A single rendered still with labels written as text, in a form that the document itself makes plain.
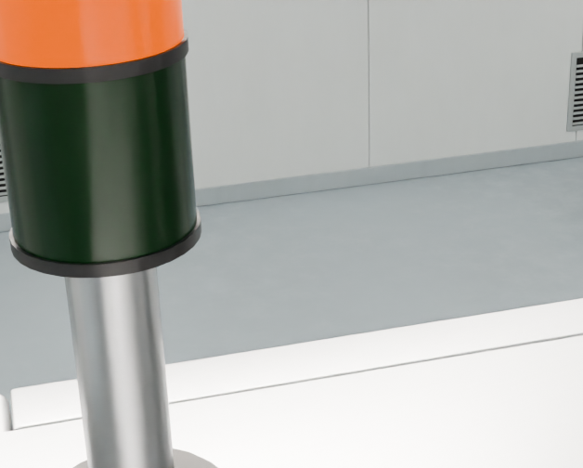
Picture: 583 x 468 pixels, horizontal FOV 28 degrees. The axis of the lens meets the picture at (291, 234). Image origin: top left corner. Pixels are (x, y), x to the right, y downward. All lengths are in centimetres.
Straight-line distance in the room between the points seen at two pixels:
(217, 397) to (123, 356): 11
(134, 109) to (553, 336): 24
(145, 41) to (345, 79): 582
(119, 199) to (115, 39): 4
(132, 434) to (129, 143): 9
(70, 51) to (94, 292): 7
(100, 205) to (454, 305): 477
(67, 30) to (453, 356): 23
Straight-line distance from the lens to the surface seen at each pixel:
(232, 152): 605
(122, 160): 28
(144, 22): 28
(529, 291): 519
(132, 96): 28
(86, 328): 32
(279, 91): 601
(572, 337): 47
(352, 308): 500
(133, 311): 31
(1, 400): 44
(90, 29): 27
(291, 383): 43
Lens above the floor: 232
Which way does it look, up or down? 24 degrees down
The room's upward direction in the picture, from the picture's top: 2 degrees counter-clockwise
